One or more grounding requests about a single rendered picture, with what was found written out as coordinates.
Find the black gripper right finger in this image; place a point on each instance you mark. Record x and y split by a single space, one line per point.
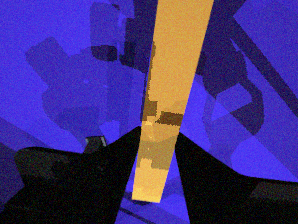
216 194

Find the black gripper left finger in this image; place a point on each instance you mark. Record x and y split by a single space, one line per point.
104 173

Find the orange bar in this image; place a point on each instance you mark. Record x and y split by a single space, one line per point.
179 32

